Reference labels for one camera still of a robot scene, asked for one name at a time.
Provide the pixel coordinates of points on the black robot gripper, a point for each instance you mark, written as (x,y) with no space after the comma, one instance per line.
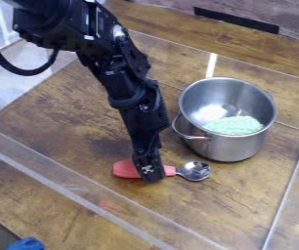
(136,97)

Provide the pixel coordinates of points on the pink handled metal spoon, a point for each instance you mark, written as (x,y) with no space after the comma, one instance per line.
(194,171)

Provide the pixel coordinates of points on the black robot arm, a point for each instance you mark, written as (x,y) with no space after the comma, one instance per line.
(80,26)

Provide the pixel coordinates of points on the green food lump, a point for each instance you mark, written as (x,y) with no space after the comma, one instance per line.
(235,125)

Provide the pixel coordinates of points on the stainless steel pot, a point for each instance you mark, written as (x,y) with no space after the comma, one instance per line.
(215,98)

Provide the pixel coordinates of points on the blue object at corner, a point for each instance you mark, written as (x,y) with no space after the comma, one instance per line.
(28,243)

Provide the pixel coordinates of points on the black strip on table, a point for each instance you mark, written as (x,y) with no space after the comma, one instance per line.
(259,25)

